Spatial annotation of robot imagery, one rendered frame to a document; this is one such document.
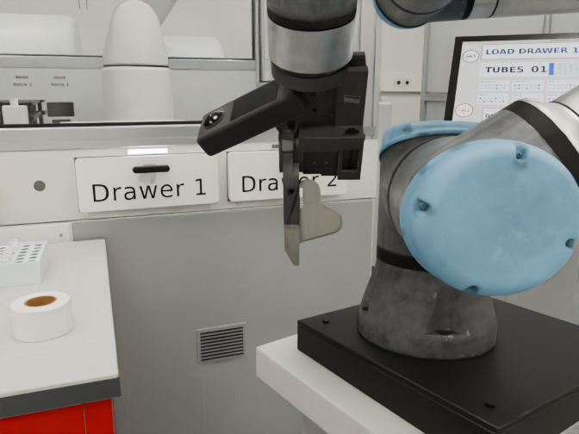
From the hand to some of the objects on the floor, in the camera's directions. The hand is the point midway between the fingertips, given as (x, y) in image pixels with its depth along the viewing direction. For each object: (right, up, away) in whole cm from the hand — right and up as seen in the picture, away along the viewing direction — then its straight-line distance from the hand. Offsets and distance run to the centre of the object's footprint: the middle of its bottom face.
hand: (289, 216), depth 62 cm
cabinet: (-42, -66, +117) cm, 141 cm away
